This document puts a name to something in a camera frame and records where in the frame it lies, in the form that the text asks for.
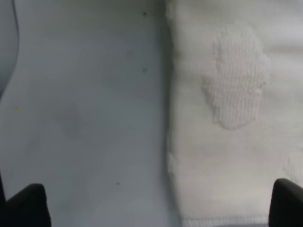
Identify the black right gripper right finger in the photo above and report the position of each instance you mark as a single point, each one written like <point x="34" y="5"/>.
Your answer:
<point x="286" y="208"/>

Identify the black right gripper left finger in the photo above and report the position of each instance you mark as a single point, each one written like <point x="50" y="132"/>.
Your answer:
<point x="27" y="208"/>

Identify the cream white terry towel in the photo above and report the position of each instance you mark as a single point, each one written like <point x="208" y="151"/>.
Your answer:
<point x="236" y="107"/>

